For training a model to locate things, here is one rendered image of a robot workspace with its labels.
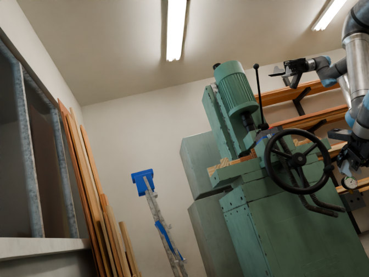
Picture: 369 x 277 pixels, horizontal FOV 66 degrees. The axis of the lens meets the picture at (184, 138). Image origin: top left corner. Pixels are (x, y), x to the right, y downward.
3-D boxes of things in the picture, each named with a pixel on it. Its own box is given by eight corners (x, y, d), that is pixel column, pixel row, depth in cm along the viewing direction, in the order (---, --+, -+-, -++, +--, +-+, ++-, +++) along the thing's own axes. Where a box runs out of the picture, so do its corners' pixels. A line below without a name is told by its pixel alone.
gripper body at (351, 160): (354, 173, 92) (367, 146, 84) (336, 155, 98) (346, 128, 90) (374, 166, 93) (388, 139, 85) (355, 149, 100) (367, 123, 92)
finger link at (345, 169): (344, 186, 100) (352, 169, 93) (333, 174, 104) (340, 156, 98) (352, 183, 100) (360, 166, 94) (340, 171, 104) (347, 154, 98)
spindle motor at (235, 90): (233, 110, 154) (215, 62, 163) (227, 122, 170) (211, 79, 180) (263, 103, 156) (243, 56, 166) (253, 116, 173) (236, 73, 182)
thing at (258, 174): (244, 183, 133) (241, 175, 134) (233, 190, 153) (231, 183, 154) (319, 160, 139) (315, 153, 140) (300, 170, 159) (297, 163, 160)
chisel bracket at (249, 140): (254, 145, 152) (249, 131, 154) (247, 153, 165) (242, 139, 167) (267, 142, 153) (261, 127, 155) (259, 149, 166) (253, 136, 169)
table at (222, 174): (223, 177, 123) (218, 164, 125) (212, 188, 152) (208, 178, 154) (344, 142, 133) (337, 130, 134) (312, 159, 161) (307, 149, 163)
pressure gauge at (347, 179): (350, 194, 128) (341, 177, 130) (345, 195, 131) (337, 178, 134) (362, 190, 128) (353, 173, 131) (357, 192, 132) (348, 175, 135)
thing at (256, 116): (256, 126, 180) (247, 105, 184) (251, 131, 188) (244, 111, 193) (268, 123, 181) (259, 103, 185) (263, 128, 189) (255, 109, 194)
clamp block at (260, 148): (268, 157, 128) (261, 139, 130) (259, 164, 140) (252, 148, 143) (297, 148, 130) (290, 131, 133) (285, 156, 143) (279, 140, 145)
